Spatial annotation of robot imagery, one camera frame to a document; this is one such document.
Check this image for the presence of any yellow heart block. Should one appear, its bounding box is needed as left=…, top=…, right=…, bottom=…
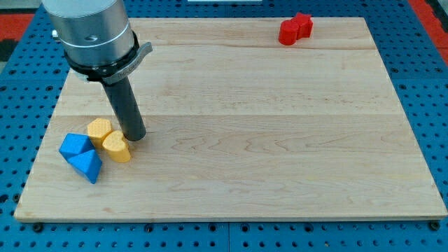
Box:
left=102, top=130, right=132, bottom=163

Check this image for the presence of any yellow hexagon block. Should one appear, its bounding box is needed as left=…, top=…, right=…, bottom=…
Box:
left=87, top=118, right=113, bottom=148

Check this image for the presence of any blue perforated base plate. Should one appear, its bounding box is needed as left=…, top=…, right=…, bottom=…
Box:
left=1, top=0, right=447, bottom=251

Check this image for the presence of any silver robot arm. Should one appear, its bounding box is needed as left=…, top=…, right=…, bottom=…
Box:
left=42, top=0, right=153, bottom=85

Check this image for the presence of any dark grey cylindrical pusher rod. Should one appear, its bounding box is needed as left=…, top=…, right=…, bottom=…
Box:
left=101, top=77, right=146, bottom=141

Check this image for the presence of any blue cube block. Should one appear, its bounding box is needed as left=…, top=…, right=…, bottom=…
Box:
left=59, top=133, right=95, bottom=160

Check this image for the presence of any wooden board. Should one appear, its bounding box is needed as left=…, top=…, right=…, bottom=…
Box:
left=15, top=17, right=447, bottom=223

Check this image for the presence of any blue triangular block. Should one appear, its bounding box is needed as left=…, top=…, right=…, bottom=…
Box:
left=68, top=150, right=102, bottom=184

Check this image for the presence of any red cylinder block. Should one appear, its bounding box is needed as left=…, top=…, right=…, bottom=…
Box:
left=278, top=20, right=299, bottom=46

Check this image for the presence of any red star block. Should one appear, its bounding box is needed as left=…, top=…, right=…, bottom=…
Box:
left=292, top=13, right=314, bottom=40

